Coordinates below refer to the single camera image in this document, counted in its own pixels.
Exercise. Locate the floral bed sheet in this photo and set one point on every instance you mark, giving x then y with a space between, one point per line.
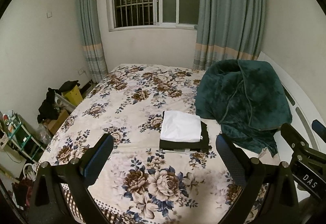
127 112

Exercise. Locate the white plastic basket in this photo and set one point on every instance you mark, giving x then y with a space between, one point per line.
64 103

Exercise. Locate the teal storage rack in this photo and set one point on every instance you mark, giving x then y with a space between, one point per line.
23 137

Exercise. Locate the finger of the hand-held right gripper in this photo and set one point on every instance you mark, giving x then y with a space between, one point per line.
320 129
292 136

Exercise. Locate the white folded garment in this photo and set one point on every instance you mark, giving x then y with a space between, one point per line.
178 151

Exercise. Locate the cardboard box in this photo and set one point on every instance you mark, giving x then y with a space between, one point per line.
58 122

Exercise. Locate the dark green plush blanket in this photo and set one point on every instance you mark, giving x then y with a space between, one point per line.
242 96

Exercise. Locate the white plastic bag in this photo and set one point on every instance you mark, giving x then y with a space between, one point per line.
30 171

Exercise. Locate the grey-green striped curtain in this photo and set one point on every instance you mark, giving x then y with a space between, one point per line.
89 22
229 10

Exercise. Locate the wall switch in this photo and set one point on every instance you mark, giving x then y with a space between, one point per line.
49 14

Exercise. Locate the black cloth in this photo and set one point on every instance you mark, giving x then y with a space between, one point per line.
68 85

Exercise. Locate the yellow box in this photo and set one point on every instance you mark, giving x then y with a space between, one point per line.
72 96

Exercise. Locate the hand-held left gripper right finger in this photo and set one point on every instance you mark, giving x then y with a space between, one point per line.
229 155

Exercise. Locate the white t-shirt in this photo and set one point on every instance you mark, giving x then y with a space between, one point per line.
179 127

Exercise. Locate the wall socket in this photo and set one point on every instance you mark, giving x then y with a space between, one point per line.
81 71

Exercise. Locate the black folded garment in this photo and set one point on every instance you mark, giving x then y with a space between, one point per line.
203 137

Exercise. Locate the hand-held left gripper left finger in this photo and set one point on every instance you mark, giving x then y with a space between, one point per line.
93 162

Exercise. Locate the clear plastic bag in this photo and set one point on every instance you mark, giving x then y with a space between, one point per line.
43 134

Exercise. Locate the black hanging clothing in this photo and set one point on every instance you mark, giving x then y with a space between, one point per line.
48 106

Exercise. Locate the white bed headboard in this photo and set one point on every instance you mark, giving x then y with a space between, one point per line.
300 109

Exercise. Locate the dark red bag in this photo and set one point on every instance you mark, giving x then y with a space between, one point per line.
23 192

